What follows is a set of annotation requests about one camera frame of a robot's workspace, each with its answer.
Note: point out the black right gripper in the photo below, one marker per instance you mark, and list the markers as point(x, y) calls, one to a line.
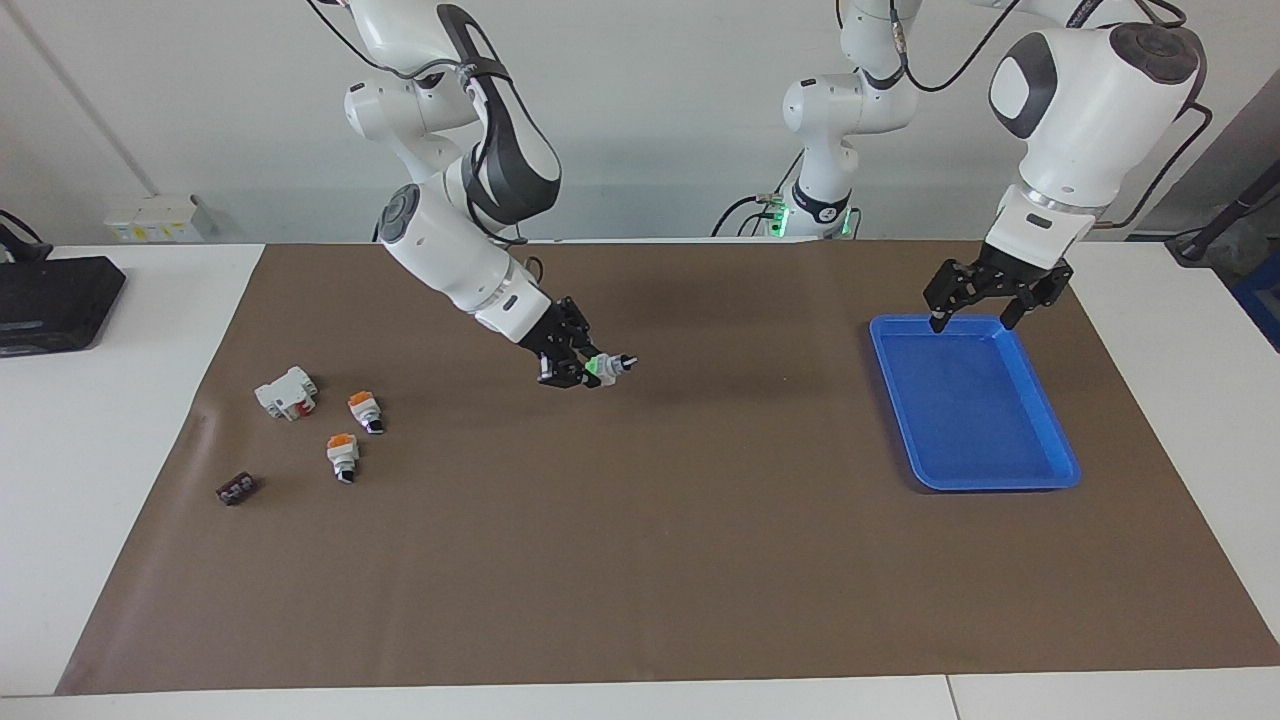
point(552, 335)

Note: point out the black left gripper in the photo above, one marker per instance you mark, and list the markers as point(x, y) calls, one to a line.
point(1015, 272)

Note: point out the green selector switch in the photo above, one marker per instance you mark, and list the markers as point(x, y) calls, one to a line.
point(610, 367)

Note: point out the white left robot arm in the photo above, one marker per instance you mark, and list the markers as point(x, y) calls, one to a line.
point(1090, 110)

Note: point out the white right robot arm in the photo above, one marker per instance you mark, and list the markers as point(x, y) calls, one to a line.
point(450, 240)

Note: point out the blue plastic tray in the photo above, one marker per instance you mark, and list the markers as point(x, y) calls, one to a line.
point(975, 410)

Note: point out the brown table mat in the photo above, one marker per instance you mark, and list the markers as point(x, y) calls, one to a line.
point(640, 550)

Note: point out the black stand pole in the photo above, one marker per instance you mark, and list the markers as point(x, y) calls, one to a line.
point(1225, 215)

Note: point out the blue crate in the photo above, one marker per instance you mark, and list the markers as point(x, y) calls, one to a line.
point(1262, 305)

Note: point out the white circuit breaker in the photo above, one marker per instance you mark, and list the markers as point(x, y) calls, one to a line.
point(283, 395)

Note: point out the small dark capacitor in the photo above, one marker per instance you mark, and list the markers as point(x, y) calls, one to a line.
point(237, 490)

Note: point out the black flat device box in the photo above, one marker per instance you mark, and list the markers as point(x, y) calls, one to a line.
point(50, 300)

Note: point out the orange selector switch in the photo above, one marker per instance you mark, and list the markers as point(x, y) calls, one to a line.
point(364, 406)
point(342, 455)

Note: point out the white wall outlet box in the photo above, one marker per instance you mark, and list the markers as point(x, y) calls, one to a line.
point(150, 220)

